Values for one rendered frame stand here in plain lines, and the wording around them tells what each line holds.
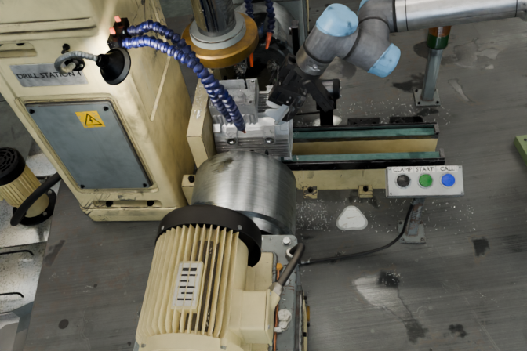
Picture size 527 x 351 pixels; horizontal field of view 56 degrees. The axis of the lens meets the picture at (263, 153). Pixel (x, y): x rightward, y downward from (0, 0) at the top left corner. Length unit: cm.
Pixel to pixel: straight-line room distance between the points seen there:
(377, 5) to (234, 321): 76
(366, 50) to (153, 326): 68
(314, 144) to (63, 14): 80
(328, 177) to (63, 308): 81
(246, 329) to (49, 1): 66
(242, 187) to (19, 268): 124
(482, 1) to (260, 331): 81
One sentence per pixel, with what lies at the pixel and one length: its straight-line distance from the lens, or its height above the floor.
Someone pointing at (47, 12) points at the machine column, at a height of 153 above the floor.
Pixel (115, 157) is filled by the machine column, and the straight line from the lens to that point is 128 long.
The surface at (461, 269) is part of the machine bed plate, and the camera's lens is 139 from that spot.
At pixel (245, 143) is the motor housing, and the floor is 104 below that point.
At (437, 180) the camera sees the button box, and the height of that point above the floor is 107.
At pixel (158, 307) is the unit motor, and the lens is 76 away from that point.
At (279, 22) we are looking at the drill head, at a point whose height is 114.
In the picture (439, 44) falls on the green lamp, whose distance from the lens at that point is 158.
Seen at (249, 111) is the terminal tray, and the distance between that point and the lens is 127.
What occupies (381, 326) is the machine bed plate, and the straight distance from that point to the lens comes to 130.
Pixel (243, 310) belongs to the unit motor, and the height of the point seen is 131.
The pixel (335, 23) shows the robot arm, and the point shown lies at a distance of 103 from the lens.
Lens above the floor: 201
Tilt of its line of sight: 50 degrees down
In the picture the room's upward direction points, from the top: 10 degrees counter-clockwise
